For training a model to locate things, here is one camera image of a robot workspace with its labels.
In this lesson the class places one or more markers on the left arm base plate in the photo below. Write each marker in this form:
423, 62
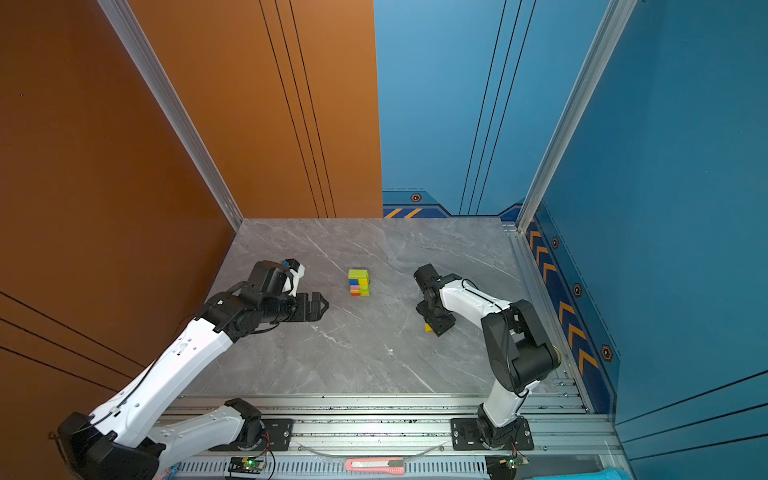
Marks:
275, 436

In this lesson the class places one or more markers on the pink utility knife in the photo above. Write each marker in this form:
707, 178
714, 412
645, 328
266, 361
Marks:
379, 465

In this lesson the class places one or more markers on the right small circuit board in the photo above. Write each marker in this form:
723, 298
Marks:
513, 463

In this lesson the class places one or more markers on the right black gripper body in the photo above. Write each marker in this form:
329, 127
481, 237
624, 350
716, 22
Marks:
438, 321

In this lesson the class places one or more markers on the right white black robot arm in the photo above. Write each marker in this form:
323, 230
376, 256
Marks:
519, 350

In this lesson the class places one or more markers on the green circuit board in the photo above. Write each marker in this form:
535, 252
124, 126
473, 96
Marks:
246, 466

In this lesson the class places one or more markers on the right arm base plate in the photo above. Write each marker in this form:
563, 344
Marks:
479, 434

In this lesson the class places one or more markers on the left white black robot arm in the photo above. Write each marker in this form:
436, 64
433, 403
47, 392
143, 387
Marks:
120, 438

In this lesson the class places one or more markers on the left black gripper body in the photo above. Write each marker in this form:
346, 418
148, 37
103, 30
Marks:
297, 309

